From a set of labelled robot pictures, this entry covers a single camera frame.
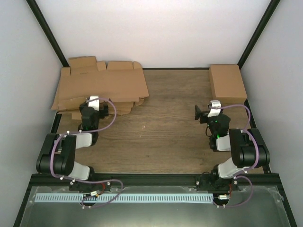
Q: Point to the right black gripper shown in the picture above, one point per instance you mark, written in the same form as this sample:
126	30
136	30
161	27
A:
199	113

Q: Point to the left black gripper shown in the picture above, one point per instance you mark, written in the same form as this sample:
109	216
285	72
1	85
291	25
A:
104	112

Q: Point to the brown cardboard box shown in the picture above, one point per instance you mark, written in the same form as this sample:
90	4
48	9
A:
226	84

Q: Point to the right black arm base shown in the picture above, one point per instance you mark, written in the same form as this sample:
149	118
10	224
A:
211	182

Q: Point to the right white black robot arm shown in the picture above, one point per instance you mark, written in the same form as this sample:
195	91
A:
246	146

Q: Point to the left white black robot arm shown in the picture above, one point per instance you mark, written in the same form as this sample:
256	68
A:
62	157

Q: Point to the stack of flat cardboard blanks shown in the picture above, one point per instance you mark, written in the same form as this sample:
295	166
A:
122	82

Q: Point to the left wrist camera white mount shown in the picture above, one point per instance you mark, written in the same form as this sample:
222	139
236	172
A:
93	102

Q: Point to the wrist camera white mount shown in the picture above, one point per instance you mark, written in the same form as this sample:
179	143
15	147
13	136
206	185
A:
215	108
93	102

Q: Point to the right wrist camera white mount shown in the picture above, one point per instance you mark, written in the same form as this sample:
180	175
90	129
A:
215	108

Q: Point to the black aluminium frame rail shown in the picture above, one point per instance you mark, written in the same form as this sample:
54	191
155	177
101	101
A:
137	180

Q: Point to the light blue slotted cable duct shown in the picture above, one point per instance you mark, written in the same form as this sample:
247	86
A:
125	198

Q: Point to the grey metal base plate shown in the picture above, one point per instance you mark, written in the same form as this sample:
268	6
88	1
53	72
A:
259	206

